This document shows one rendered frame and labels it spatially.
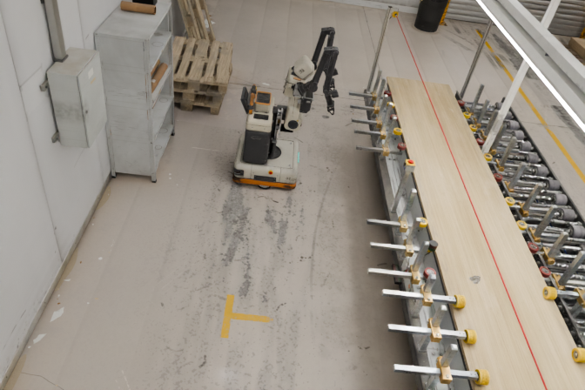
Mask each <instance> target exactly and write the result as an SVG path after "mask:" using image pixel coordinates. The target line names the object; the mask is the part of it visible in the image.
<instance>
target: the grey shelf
mask: <svg viewBox="0 0 585 390"><path fill-rule="evenodd" d="M171 6H172V4H171V3H166V2H159V1H158V2H157V3H156V14H155V15H152V14H146V13H140V12H134V11H128V10H121V8H120V5H119V6H118V7H117V8H116V9H115V10H114V11H113V12H112V13H111V14H110V15H109V16H108V17H107V19H106V20H105V21H104V22H103V23H102V24H101V25H100V26H99V28H98V29H97V30H96V31H95V32H94V37H95V44H96V50H97V51H99V57H100V63H101V72H102V79H103V87H104V100H105V106H106V115H107V121H106V123H105V126H106V133H107V140H108V147H109V154H110V161H111V175H112V176H111V177H112V178H116V176H117V174H115V170H116V172H122V173H129V174H137V175H144V176H151V180H152V183H156V182H157V179H156V170H157V168H158V162H159V160H160V158H161V157H162V155H163V153H164V151H165V147H166V146H167V143H168V141H169V138H170V136H174V135H175V132H174V95H173V53H172V10H171ZM168 18H169V31H168ZM170 19H171V20H170ZM170 27H171V28H170ZM143 43H144V44H143ZM145 47H146V48H145ZM144 50H145V51H144ZM169 52H170V64H169ZM158 60H160V64H159V66H160V65H161V64H162V63H165V64H167V65H168V68H167V70H166V72H165V74H164V75H163V76H162V78H161V80H160V81H159V83H158V85H157V87H156V88H155V90H154V92H153V93H152V94H151V79H152V77H153V76H154V74H155V72H156V71H157V70H155V72H154V73H153V75H152V76H151V71H152V69H153V68H154V66H155V64H156V62H157V61H158ZM159 66H158V67H159ZM157 69H158V68H157ZM147 75H148V76H147ZM147 79H148V80H147ZM145 80H146V86H145ZM148 85H149V86H148ZM148 87H149V88H148ZM170 87H171V95H170ZM148 91H149V92H148ZM146 93H147V98H146ZM148 93H149V94H148ZM148 95H149V96H148ZM153 106H154V107H153ZM152 108H153V109H152ZM147 110H148V116H147ZM172 121H173V122H172Z"/></svg>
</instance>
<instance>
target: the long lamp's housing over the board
mask: <svg viewBox="0 0 585 390"><path fill-rule="evenodd" d="M480 1H481V3H482V4H483V5H484V6H485V7H486V9H487V10H488V11H489V12H490V13H491V15H492V16H493V17H494V18H495V20H496V21H497V22H498V23H499V24H500V26H501V27H502V28H503V29H504V30H505V31H506V32H507V33H508V35H509V36H510V37H511V38H512V39H513V41H514V42H515V43H516V44H517V46H518V47H519V48H520V49H521V51H522V52H523V53H524V54H525V55H526V57H527V58H528V59H529V60H530V61H531V63H532V64H533V65H534V66H535V68H536V69H537V70H538V71H539V72H540V73H541V74H542V75H543V76H544V78H545V79H546V80H547V81H548V83H549V84H550V85H551V86H552V87H553V89H554V90H555V91H556V92H557V94H558V95H559V96H560V97H561V99H562V100H563V101H564V102H565V103H566V105H567V106H568V107H569V108H570V109H571V111H572V112H573V113H574V114H575V115H576V116H577V117H578V118H579V119H580V121H581V122H582V123H583V124H584V126H585V94H584V93H583V92H582V91H581V89H580V88H579V87H578V86H577V85H576V84H575V83H574V82H573V81H572V80H571V79H570V77H569V76H568V75H567V74H566V73H565V72H564V71H563V70H562V69H561V68H560V67H559V65H558V64H557V63H556V62H555V61H554V60H553V59H552V58H551V57H548V56H545V54H546V51H545V50H544V49H543V48H542V47H541V46H540V45H539V44H538V43H537V42H536V41H535V40H534V39H533V38H532V37H531V36H530V35H529V34H528V33H527V31H526V30H525V29H524V28H523V27H522V26H521V25H520V24H519V23H518V22H517V21H516V19H515V18H514V17H513V16H512V15H511V14H510V13H509V12H508V11H507V10H506V9H505V7H504V6H503V5H502V4H501V3H500V2H499V1H498V0H480Z"/></svg>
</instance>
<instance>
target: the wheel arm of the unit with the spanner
mask: <svg viewBox="0 0 585 390"><path fill-rule="evenodd" d="M367 273H368V274H372V275H380V276H387V277H396V278H404V279H411V278H412V273H411V272H397V271H389V270H381V269H373V268H368V270H367ZM420 280H425V281H427V278H425V276H424V275H423V274H420Z"/></svg>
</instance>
